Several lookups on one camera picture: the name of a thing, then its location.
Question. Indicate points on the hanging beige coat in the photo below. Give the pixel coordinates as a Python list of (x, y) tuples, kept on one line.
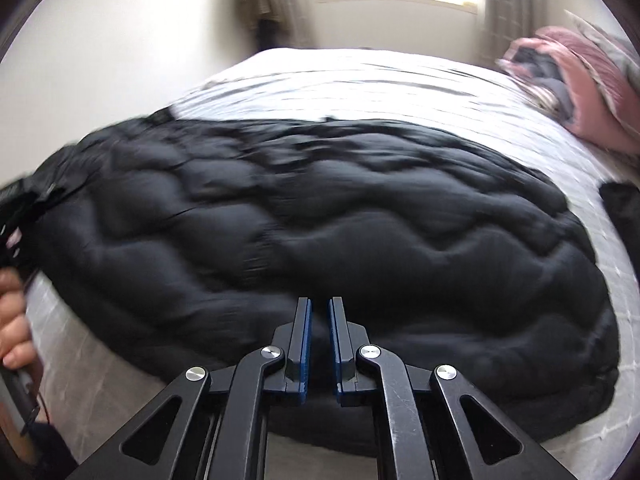
[(265, 0)]

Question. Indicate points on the bed with white quilted bedspread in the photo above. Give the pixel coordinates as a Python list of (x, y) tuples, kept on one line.
[(350, 85)]

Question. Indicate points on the black puffer jacket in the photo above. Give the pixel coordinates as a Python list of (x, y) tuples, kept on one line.
[(300, 210)]

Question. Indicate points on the person's left hand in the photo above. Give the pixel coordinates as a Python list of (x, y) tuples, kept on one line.
[(12, 320)]

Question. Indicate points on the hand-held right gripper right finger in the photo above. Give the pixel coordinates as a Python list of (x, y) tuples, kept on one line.
[(334, 350)]

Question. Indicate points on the folded pink and grey blankets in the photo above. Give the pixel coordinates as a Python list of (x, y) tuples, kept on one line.
[(600, 95)]

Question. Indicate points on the dark cloth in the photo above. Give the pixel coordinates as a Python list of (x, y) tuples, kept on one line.
[(622, 210)]

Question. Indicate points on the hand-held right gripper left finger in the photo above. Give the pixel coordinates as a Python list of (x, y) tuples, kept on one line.
[(305, 350)]

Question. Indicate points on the person's left forearm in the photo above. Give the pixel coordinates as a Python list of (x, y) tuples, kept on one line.
[(40, 455)]

